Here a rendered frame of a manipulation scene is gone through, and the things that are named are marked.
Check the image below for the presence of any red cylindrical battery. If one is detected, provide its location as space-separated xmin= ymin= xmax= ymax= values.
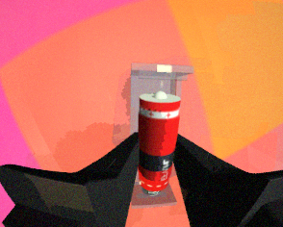
xmin=138 ymin=90 xmax=181 ymax=191

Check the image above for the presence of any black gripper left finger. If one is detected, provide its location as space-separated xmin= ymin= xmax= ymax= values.
xmin=0 ymin=133 xmax=141 ymax=227

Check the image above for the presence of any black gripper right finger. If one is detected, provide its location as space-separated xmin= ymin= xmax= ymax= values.
xmin=172 ymin=133 xmax=283 ymax=227

